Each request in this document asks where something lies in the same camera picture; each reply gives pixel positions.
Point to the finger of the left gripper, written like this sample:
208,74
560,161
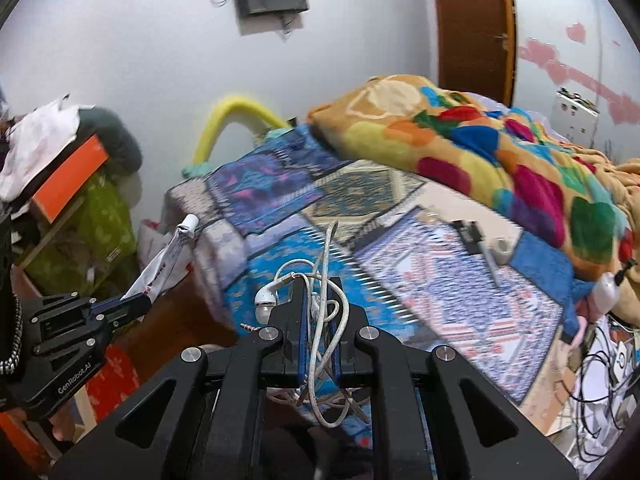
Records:
119,312

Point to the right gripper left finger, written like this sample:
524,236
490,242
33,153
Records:
288,364

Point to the white squeezed tube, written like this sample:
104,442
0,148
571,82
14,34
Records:
154,276

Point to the green patterned cloth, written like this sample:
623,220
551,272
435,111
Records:
91,249

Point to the patchwork blue bed sheet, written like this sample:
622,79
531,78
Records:
391,244

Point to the orange box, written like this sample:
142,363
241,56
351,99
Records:
64,183

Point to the small black items on bed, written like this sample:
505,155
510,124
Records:
473,239

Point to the white cloth on pile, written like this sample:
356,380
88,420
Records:
38,139

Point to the yellow foam arch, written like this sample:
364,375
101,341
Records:
231,130

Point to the white bottle on bed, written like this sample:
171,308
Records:
606,292

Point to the colourful plush blanket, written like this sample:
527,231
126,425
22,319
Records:
573,198

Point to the brown wooden door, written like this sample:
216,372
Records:
476,47

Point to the white sliding wardrobe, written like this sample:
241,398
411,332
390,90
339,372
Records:
584,47

